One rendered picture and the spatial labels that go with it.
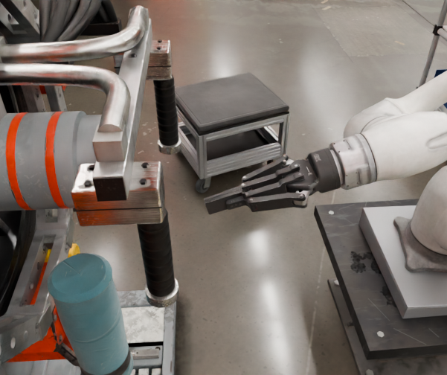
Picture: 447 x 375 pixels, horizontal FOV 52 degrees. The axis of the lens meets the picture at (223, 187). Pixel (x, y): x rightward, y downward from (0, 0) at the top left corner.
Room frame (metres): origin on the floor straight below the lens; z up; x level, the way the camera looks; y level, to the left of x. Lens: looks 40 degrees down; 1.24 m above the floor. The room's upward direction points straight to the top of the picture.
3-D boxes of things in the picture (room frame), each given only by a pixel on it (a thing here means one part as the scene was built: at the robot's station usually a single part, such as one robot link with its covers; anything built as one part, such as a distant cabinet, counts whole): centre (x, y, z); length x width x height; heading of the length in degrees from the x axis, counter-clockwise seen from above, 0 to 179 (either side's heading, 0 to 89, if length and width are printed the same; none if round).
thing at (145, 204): (0.37, 0.11, 0.93); 0.09 x 0.05 x 0.05; 93
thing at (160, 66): (0.71, 0.13, 0.93); 0.09 x 0.05 x 0.05; 93
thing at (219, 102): (1.69, -0.02, 0.17); 0.43 x 0.36 x 0.34; 115
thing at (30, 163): (0.54, 0.25, 0.85); 0.21 x 0.14 x 0.14; 93
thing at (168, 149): (0.72, 0.10, 0.83); 0.04 x 0.04 x 0.16
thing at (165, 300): (0.38, 0.08, 0.83); 0.04 x 0.04 x 0.16
